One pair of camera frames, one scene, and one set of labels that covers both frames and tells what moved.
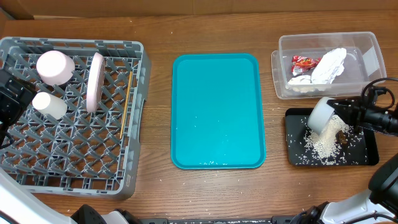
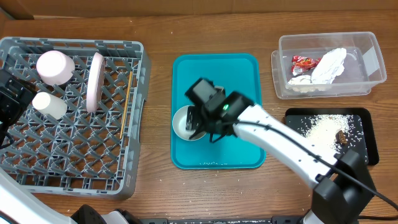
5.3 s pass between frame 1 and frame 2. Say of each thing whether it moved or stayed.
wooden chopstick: stayed
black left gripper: stayed
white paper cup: stayed
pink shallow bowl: stayed
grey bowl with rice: moved
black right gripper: moved
